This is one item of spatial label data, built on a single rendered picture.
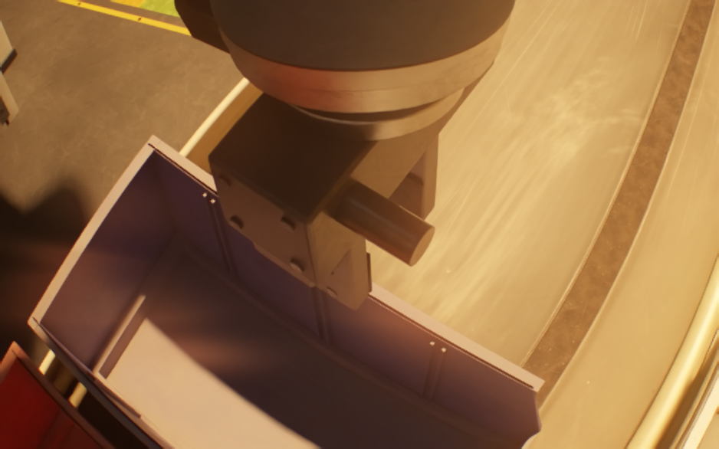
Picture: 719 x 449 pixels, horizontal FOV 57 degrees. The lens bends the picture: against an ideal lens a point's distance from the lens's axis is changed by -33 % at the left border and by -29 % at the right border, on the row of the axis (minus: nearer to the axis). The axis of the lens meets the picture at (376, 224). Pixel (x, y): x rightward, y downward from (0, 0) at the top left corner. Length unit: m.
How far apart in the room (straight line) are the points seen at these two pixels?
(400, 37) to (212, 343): 0.47
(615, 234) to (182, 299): 0.37
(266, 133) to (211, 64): 1.03
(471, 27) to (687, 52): 0.70
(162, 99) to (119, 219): 0.73
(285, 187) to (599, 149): 0.50
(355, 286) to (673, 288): 0.38
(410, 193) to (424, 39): 0.21
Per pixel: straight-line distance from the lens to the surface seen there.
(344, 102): 0.26
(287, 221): 0.30
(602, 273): 0.71
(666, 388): 0.66
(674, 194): 0.77
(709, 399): 0.49
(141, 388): 0.68
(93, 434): 0.53
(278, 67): 0.25
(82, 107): 1.39
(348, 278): 0.41
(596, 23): 0.88
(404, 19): 0.23
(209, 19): 0.31
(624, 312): 0.70
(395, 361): 0.59
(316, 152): 0.30
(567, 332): 0.69
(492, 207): 0.72
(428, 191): 0.44
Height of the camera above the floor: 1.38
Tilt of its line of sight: 63 degrees down
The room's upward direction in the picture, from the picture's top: 2 degrees counter-clockwise
